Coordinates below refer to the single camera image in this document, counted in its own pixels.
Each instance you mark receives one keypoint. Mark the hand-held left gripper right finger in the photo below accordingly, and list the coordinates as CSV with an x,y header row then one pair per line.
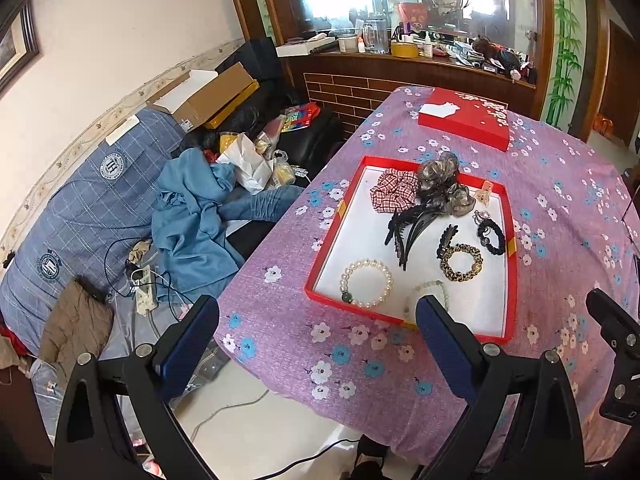
x,y
445,350

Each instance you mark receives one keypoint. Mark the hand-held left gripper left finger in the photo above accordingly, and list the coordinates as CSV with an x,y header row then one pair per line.
x,y
192,345

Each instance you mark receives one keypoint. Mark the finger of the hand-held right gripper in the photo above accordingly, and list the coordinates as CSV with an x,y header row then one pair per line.
x,y
612,320

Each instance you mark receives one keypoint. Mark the red tray box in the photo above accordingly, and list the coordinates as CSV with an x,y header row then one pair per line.
x,y
400,280

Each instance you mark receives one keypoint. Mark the small black hair clip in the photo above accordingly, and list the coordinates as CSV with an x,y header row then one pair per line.
x,y
446,237

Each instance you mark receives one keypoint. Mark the black claw hair clip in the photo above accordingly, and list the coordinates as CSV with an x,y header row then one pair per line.
x,y
407,232

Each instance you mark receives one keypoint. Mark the small orange hair clip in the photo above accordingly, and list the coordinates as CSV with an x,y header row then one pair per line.
x,y
484,191

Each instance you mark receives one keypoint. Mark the white power strip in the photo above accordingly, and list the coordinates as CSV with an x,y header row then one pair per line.
x,y
144,292

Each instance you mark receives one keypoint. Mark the brown padded jacket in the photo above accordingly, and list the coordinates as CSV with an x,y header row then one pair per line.
x,y
75,320

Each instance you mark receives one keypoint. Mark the blue cloth garment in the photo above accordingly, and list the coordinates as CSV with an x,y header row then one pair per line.
x,y
190,220

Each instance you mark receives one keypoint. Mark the person's black shoe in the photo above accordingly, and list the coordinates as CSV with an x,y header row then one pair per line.
x,y
370,460

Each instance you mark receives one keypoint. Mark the plaid fabric scrunchie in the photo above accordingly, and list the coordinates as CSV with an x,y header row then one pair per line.
x,y
395,190

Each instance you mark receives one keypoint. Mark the grey organza bow hair clip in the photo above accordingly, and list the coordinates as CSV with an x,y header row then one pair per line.
x,y
440,175

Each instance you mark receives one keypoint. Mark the blue plaid bedding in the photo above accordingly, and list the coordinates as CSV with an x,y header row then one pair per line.
x,y
75,200

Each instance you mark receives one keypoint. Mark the white paper bag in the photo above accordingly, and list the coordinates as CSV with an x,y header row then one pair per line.
x,y
245,165

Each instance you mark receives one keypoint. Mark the yellow plastic bag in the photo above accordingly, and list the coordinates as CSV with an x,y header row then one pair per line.
x,y
284,175

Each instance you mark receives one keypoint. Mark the white card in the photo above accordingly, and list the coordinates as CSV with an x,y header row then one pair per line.
x,y
122,129

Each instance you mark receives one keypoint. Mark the red box lid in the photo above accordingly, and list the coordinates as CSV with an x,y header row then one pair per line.
x,y
465,120

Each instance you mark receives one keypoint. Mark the black leather sofa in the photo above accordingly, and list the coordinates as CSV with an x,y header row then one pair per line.
x,y
310,145

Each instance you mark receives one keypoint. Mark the yellow flat box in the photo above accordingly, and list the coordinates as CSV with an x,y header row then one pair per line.
x,y
235,107

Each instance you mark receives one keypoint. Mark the brown cardboard box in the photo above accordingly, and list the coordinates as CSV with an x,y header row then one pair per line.
x,y
220,95

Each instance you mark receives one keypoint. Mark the colourful red flat box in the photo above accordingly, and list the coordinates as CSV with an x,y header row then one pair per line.
x,y
300,116

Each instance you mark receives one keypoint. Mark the wooden brick-pattern counter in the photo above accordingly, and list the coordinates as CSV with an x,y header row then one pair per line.
x,y
340,95

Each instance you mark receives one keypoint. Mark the yellow tape roll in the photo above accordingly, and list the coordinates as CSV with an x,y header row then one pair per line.
x,y
405,50

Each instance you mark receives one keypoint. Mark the white pump bottle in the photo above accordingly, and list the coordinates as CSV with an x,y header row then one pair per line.
x,y
428,47

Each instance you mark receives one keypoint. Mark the white flat box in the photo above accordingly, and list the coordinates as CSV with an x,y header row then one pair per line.
x,y
305,47

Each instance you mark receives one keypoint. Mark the clear glass jug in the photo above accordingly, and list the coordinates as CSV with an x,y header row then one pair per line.
x,y
377,37

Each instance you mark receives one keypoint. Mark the bamboo wall sticker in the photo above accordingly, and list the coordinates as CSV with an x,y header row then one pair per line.
x,y
567,60

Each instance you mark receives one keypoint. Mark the framed wall picture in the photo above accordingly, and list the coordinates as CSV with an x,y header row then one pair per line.
x,y
20,45

